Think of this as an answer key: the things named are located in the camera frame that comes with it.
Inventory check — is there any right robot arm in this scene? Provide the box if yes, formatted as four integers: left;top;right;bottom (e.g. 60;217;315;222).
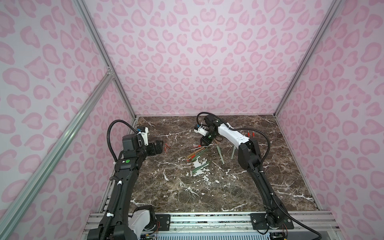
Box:
194;112;290;229

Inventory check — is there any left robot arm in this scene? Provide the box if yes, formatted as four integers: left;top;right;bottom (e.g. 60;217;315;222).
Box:
87;134;164;240

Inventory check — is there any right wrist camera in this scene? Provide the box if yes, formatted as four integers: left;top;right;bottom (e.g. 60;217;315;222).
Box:
194;124;209;136

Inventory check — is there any green pen centre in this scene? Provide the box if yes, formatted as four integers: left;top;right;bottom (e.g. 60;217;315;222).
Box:
216;145;225;165

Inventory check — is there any green pen front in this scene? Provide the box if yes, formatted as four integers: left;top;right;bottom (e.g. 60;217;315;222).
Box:
192;162;211;174

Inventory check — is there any brown pen in cluster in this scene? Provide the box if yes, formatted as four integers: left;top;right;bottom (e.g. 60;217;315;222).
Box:
187;147;205;159

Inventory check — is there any green pen in cluster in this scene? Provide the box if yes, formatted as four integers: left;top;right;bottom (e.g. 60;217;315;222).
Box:
191;148;207;162

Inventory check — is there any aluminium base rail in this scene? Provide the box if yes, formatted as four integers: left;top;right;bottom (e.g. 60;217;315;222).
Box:
80;211;343;240

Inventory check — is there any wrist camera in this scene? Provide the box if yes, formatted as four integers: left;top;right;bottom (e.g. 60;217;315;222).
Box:
194;124;209;136
137;126;149;146

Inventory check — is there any green pen right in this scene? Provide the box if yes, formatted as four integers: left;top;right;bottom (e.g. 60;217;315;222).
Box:
231;146;237;160

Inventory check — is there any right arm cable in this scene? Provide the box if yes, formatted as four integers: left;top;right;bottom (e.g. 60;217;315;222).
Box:
196;111;323;240

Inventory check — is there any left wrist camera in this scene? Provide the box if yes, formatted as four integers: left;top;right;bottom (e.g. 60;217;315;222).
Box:
137;126;149;146

